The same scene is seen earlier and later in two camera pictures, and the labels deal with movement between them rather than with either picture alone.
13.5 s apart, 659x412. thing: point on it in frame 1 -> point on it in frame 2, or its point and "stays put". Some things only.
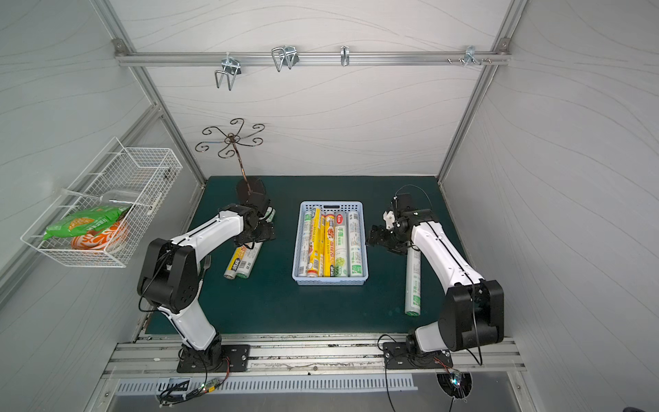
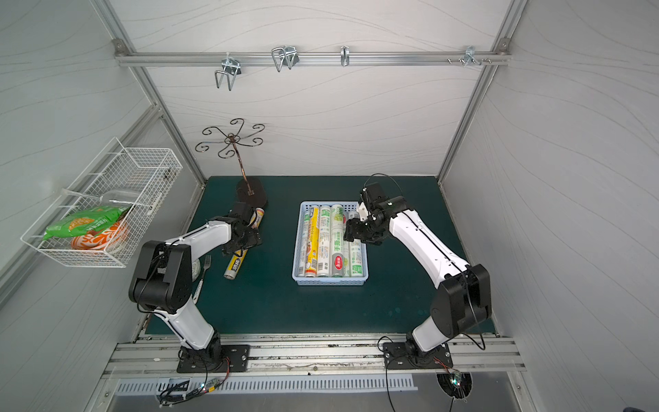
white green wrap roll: [306, 240] stays put
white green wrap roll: [413, 287] -> [337, 240]
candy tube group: [233, 265] stays put
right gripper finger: [377, 236] -> [353, 230]
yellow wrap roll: [314, 243] stays put
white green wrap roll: [355, 245] stays put
